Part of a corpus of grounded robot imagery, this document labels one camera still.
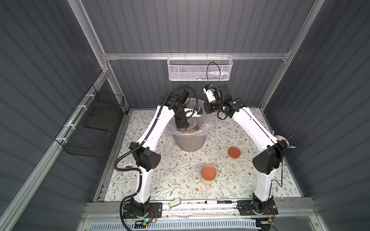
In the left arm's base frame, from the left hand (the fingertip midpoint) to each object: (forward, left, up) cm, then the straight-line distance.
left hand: (185, 119), depth 81 cm
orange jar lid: (-8, -32, -24) cm, 41 cm away
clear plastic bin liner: (-3, -7, -3) cm, 8 cm away
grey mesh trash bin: (-1, -6, -20) cm, 20 cm away
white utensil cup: (-3, -60, -15) cm, 62 cm away
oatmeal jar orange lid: (-26, -12, -15) cm, 32 cm away
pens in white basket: (+30, -18, +9) cm, 36 cm away
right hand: (+8, -13, +5) cm, 16 cm away
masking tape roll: (-38, +6, -23) cm, 45 cm away
